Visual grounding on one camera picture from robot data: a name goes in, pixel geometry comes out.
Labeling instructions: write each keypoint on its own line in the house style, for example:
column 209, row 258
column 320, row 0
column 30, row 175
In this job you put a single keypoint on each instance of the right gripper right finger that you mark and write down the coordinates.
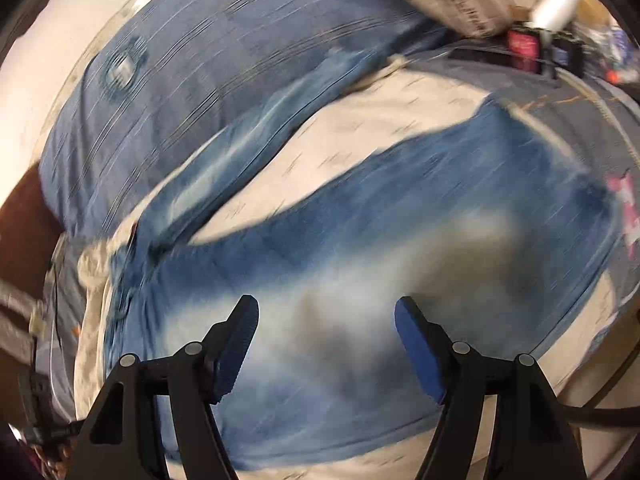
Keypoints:
column 531, row 438

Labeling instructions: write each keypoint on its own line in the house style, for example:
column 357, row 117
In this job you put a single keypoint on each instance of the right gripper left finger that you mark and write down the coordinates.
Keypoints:
column 120, row 438

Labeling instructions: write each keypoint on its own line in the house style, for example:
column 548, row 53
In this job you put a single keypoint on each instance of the blue denim jeans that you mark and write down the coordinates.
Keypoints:
column 380, row 239

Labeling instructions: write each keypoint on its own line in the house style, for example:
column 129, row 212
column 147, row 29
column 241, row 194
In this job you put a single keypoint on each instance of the brown wooden headboard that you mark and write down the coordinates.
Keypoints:
column 29, row 233

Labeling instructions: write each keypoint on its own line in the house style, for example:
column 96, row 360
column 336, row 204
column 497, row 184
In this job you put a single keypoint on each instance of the blue plaid pillow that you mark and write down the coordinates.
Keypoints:
column 179, row 71

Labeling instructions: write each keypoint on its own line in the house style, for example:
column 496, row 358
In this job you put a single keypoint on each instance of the red small box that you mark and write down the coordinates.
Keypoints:
column 524, row 45

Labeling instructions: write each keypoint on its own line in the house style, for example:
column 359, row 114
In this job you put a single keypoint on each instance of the white plastic roll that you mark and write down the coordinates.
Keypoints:
column 553, row 15

